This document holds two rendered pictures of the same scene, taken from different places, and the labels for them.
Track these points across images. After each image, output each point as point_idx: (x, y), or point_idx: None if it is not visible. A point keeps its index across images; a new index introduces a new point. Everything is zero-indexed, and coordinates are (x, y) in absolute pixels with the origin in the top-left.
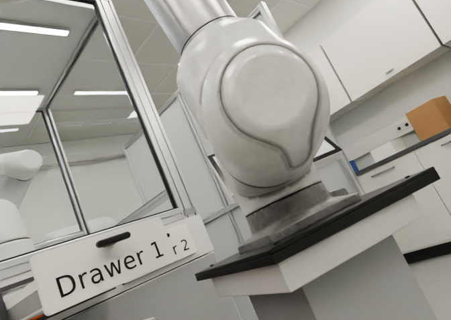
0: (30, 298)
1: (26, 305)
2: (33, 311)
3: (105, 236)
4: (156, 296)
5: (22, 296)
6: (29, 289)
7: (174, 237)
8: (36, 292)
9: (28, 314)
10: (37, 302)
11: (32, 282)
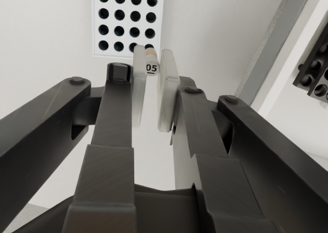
0: (276, 46)
1: (293, 7)
2: (270, 35)
3: None
4: None
5: None
6: (284, 52)
7: None
8: (256, 87)
9: (287, 3)
10: (255, 74)
11: (273, 82)
